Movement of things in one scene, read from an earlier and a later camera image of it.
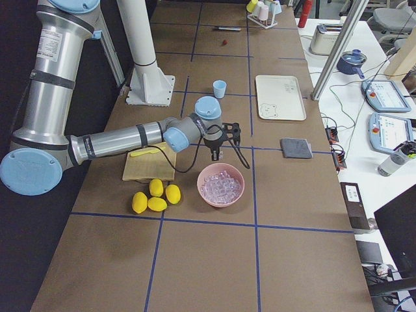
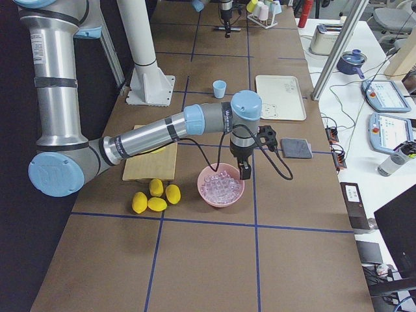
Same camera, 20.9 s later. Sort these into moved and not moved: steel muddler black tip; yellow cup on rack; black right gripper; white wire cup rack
Moved: black right gripper
Not moved: steel muddler black tip; yellow cup on rack; white wire cup rack
